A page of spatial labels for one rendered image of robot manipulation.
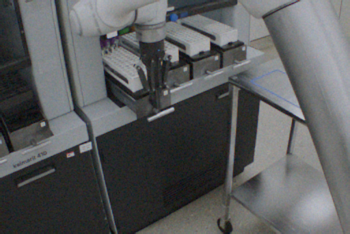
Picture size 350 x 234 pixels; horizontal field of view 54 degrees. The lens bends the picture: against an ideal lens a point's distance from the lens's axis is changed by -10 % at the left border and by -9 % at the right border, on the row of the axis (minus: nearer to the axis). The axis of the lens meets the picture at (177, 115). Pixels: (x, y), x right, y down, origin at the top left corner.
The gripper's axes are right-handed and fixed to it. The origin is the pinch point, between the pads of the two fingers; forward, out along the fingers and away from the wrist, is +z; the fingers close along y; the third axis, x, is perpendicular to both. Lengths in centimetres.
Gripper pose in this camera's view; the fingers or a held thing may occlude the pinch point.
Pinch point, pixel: (155, 97)
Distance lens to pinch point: 119.2
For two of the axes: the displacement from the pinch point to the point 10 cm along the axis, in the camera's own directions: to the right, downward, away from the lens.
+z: 0.4, 8.3, 5.5
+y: -8.1, 3.5, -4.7
